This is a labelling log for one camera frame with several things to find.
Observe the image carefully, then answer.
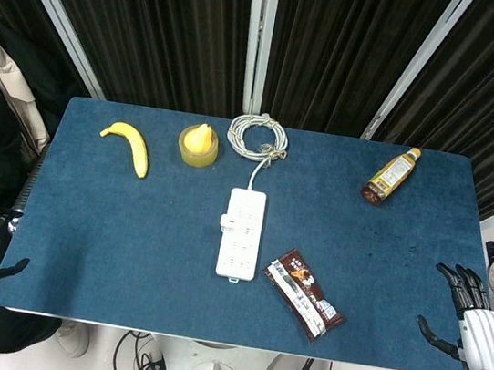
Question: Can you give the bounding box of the brown snack packet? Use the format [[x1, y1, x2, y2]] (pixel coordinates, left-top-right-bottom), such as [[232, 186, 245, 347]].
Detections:
[[252, 244, 355, 348]]

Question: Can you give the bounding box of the plain white shoe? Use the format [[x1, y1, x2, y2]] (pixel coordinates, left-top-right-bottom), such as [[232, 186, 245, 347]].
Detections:
[[51, 319, 93, 361]]

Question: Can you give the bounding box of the white power strip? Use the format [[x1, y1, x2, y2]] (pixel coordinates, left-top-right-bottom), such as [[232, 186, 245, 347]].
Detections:
[[213, 186, 269, 285]]

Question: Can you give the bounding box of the yellow pear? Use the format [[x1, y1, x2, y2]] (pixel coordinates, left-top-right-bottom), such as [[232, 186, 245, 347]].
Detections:
[[182, 120, 216, 155]]

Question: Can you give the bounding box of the yellow labelled drink bottle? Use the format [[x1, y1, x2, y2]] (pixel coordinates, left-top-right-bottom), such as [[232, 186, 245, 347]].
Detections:
[[358, 140, 423, 213]]

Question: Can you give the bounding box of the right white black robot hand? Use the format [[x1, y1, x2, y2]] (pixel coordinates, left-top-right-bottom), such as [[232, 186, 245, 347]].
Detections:
[[409, 259, 494, 370]]

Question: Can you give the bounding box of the white cable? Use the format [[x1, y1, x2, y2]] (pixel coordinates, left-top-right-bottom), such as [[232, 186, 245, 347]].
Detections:
[[219, 108, 293, 196]]

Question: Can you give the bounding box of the black ribbed strip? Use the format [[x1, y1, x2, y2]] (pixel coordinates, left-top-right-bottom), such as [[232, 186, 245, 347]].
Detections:
[[9, 139, 51, 218]]

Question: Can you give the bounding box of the white metal frame post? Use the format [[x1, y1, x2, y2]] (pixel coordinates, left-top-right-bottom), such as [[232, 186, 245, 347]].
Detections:
[[233, 0, 280, 117], [359, 0, 468, 152], [0, 0, 120, 101]]

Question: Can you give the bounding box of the yellow banana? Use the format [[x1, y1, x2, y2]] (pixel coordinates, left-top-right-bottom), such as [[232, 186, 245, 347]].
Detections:
[[94, 118, 155, 180]]

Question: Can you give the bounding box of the yellow tape roll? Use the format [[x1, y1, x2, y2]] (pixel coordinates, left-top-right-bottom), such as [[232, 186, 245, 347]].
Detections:
[[174, 122, 222, 171]]

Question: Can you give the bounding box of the dark pleated curtain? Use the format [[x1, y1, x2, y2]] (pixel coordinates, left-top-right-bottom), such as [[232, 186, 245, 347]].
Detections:
[[0, 0, 494, 223]]

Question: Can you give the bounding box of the blue felt table mat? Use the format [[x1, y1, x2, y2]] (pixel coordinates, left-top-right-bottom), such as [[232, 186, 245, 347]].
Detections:
[[0, 87, 494, 370]]

